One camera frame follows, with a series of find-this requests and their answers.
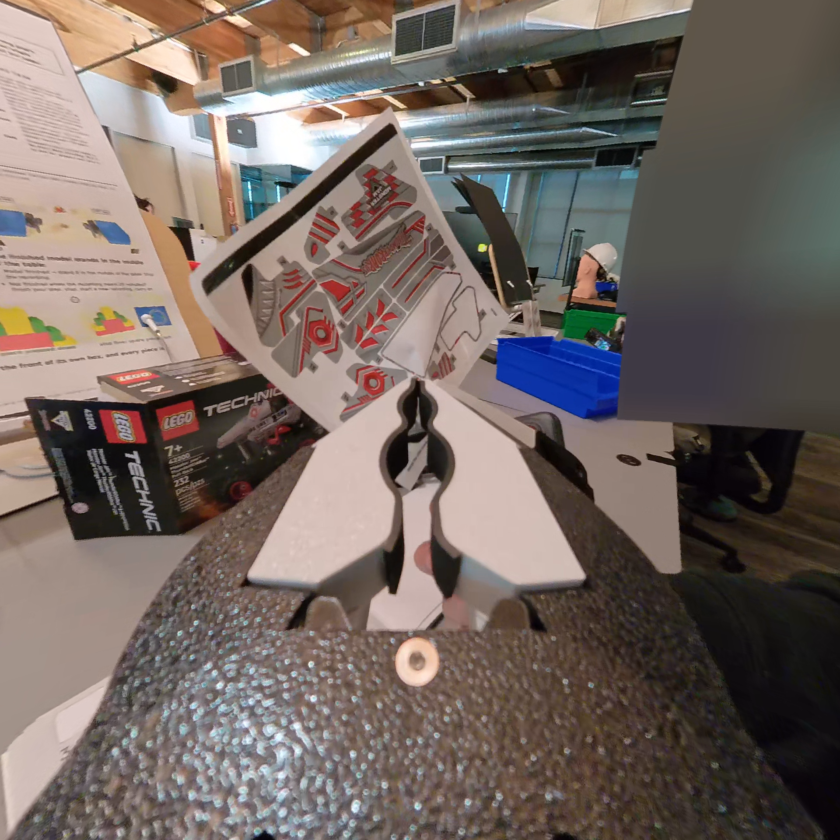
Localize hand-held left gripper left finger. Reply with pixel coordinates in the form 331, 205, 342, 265
248, 379, 422, 631

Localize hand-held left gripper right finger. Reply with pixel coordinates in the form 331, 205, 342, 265
420, 379, 587, 627

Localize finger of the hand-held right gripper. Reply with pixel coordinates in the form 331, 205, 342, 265
453, 387, 540, 448

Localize toy sticker sheet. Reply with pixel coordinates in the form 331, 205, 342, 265
189, 107, 513, 435

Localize person's right hand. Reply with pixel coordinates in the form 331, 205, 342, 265
413, 539, 476, 627

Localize blue plastic bin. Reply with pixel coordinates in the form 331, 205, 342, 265
495, 335, 622, 420

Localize green plastic bin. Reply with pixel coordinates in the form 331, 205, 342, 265
562, 307, 626, 342

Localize black office chair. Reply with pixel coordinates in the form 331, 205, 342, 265
676, 425, 809, 573

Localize black flag board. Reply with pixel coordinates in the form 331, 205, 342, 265
451, 172, 538, 307

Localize black toy set box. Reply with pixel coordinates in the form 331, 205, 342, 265
25, 356, 330, 542

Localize person's legs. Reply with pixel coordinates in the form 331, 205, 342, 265
669, 570, 840, 840

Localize toy instruction booklet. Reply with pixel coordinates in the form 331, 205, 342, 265
0, 678, 111, 818

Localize white vent grille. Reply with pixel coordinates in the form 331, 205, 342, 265
392, 0, 462, 64
218, 56, 258, 98

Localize cardboard instruction poster board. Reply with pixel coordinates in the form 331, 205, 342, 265
0, 0, 224, 421

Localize white cable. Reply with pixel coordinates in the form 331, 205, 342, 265
140, 313, 175, 362

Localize silver ventilation duct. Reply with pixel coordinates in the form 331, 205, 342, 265
193, 0, 680, 172

